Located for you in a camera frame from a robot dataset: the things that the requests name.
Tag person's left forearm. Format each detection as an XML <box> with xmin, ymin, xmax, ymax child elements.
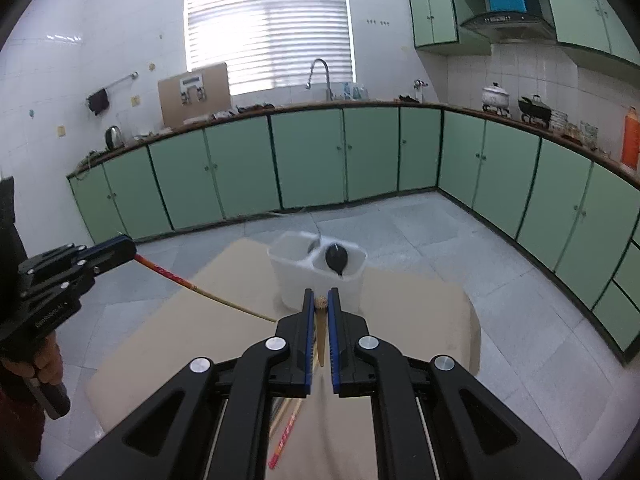
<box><xmin>0</xmin><ymin>370</ymin><xmax>46</xmax><ymax>463</ymax></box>

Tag chopsticks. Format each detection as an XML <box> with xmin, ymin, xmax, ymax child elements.
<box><xmin>267</xmin><ymin>402</ymin><xmax>303</xmax><ymax>470</ymax></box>

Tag white cooking pot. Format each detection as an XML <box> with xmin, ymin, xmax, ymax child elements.
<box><xmin>481</xmin><ymin>82</ymin><xmax>512</xmax><ymax>111</ymax></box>

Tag black spoon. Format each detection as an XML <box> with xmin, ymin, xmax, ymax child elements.
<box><xmin>324</xmin><ymin>242</ymin><xmax>350</xmax><ymax>278</ymax></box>

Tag chrome kitchen faucet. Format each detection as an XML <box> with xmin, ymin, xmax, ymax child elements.
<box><xmin>306</xmin><ymin>58</ymin><xmax>335</xmax><ymax>102</ymax></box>

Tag gas stove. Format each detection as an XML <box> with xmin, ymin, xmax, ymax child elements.
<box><xmin>482</xmin><ymin>106</ymin><xmax>552</xmax><ymax>127</ymax></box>

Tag person's left hand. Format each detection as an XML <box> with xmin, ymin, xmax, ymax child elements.
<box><xmin>2</xmin><ymin>332</ymin><xmax>66</xmax><ymax>387</ymax></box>

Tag steel range hood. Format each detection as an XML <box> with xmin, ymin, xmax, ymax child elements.
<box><xmin>460</xmin><ymin>10</ymin><xmax>556</xmax><ymax>43</ymax></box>

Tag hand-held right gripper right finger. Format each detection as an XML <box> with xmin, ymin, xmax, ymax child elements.
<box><xmin>327</xmin><ymin>287</ymin><xmax>582</xmax><ymax>480</ymax></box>

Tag plain wooden chopstick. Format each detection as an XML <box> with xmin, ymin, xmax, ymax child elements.
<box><xmin>270</xmin><ymin>399</ymin><xmax>293</xmax><ymax>436</ymax></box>

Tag green wall cabinets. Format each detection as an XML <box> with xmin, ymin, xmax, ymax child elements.
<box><xmin>404</xmin><ymin>0</ymin><xmax>640</xmax><ymax>68</ymax></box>

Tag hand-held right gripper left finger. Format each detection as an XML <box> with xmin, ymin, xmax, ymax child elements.
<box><xmin>60</xmin><ymin>288</ymin><xmax>316</xmax><ymax>480</ymax></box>

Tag white window blind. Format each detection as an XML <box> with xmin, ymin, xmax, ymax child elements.
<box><xmin>186</xmin><ymin>0</ymin><xmax>357</xmax><ymax>96</ymax></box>

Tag chrome towel rail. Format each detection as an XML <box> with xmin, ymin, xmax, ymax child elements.
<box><xmin>100</xmin><ymin>71</ymin><xmax>139</xmax><ymax>93</ymax></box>

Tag light bamboo chopstick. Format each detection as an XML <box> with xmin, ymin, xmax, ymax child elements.
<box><xmin>316</xmin><ymin>297</ymin><xmax>328</xmax><ymax>367</ymax></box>

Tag black wok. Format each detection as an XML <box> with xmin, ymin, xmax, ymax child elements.
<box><xmin>517</xmin><ymin>95</ymin><xmax>553</xmax><ymax>123</ymax></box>

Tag dark purple towel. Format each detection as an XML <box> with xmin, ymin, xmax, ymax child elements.
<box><xmin>86</xmin><ymin>88</ymin><xmax>111</xmax><ymax>115</ymax></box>

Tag white utensil holder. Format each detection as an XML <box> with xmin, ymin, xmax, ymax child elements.
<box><xmin>267</xmin><ymin>231</ymin><xmax>367</xmax><ymax>313</ymax></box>

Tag orange thermos flask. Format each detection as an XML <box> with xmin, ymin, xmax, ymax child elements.
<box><xmin>621</xmin><ymin>106</ymin><xmax>640</xmax><ymax>171</ymax></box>

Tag red and bamboo chopstick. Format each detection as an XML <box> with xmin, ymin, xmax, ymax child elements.
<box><xmin>134</xmin><ymin>254</ymin><xmax>277</xmax><ymax>323</ymax></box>

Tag green base cabinet run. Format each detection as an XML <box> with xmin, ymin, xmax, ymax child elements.
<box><xmin>67</xmin><ymin>102</ymin><xmax>443</xmax><ymax>246</ymax></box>
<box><xmin>437</xmin><ymin>105</ymin><xmax>640</xmax><ymax>366</ymax></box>

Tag white power cable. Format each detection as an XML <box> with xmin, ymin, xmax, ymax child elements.
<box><xmin>74</xmin><ymin>149</ymin><xmax>102</xmax><ymax>173</ymax></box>

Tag brown cardboard box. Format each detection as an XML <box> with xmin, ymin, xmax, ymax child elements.
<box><xmin>157</xmin><ymin>62</ymin><xmax>232</xmax><ymax>128</ymax></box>

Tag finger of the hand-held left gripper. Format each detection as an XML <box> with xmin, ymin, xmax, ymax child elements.
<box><xmin>87</xmin><ymin>234</ymin><xmax>136</xmax><ymax>258</ymax></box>
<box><xmin>17</xmin><ymin>244</ymin><xmax>137</xmax><ymax>312</ymax></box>

